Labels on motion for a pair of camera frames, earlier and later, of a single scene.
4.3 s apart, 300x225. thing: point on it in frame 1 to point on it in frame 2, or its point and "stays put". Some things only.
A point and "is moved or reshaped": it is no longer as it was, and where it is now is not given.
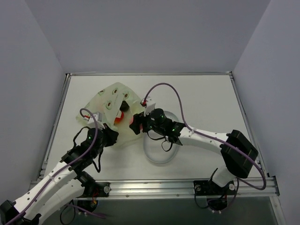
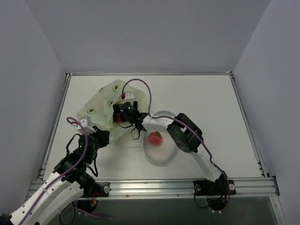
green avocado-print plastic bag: x=115 y=105 stays put
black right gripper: x=136 y=122 to x=117 y=112
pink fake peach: x=132 y=119 is moved or reshaped
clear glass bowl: x=159 y=147 stays put
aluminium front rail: x=254 y=188 stays put
